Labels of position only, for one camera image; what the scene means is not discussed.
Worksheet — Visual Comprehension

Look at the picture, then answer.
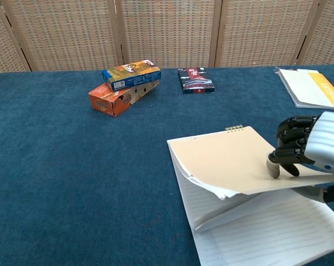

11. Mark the blue table cloth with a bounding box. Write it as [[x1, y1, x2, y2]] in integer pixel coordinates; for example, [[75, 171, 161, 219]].
[[0, 64, 334, 266]]

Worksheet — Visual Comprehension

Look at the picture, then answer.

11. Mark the stack of papers and folders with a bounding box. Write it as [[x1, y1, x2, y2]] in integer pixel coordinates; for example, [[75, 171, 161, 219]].
[[274, 66, 334, 109]]

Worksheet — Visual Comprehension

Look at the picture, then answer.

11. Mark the off-white spiral notebook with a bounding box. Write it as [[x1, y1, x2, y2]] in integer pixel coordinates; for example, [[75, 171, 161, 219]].
[[166, 125, 334, 266]]

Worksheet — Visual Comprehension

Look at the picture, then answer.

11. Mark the black red printed box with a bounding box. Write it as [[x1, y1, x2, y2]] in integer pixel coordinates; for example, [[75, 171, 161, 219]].
[[178, 66, 215, 94]]

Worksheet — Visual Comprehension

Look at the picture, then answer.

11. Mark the white yellow Lenovo booklet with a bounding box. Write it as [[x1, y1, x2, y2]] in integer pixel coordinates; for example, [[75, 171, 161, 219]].
[[307, 71, 334, 109]]

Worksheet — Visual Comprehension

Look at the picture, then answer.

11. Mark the woven rattan screen panel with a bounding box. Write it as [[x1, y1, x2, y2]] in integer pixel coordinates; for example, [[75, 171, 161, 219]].
[[290, 0, 334, 67], [0, 0, 27, 74], [210, 0, 323, 68], [0, 0, 124, 73], [114, 0, 222, 69]]

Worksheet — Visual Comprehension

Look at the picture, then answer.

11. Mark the orange cardboard box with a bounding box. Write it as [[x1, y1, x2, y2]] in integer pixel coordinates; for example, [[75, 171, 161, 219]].
[[88, 80, 160, 118]]

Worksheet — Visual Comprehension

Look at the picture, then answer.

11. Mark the blue yellow cardboard box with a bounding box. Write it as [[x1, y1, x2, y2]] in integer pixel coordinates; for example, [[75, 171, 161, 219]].
[[101, 60, 162, 93]]

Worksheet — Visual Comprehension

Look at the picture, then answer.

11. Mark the white paper sheet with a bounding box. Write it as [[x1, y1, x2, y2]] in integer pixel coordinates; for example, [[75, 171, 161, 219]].
[[277, 68, 334, 106]]

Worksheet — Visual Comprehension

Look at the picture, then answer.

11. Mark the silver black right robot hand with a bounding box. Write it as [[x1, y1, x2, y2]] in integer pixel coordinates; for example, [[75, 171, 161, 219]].
[[268, 111, 334, 204]]

